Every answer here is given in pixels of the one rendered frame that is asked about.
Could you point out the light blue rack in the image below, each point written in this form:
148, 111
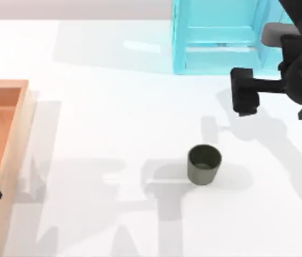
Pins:
215, 57

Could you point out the grey rounded box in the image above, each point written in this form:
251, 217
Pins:
275, 34

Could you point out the dark green cup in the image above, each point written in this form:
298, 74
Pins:
202, 174

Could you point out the salmon shallow wooden box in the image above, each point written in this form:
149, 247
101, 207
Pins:
5, 112

